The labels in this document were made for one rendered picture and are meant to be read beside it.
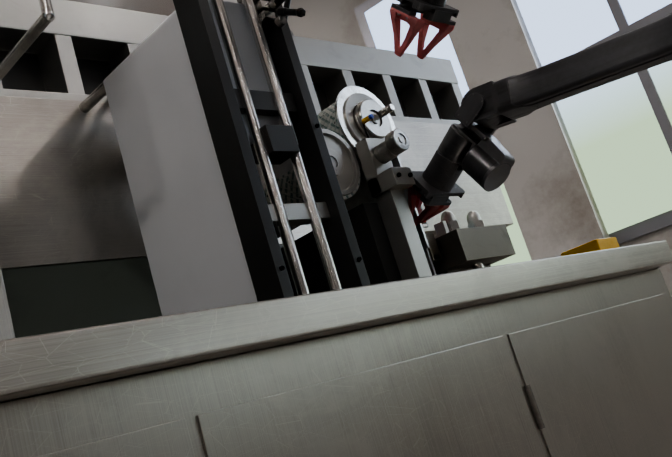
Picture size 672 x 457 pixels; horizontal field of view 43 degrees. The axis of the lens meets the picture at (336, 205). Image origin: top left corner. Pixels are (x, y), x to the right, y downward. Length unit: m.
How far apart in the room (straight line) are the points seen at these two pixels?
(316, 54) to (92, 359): 1.47
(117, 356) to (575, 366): 0.71
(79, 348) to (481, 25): 3.05
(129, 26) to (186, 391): 1.10
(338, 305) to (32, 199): 0.72
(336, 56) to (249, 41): 0.88
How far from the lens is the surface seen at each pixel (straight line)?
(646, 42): 1.33
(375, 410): 0.90
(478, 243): 1.55
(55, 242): 1.44
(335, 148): 1.42
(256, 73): 1.22
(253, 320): 0.78
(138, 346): 0.71
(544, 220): 3.38
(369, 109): 1.49
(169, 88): 1.34
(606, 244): 1.42
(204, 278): 1.28
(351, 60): 2.15
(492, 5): 3.59
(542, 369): 1.15
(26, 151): 1.49
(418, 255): 1.39
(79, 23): 1.68
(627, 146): 3.35
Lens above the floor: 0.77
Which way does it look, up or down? 14 degrees up
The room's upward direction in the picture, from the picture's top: 17 degrees counter-clockwise
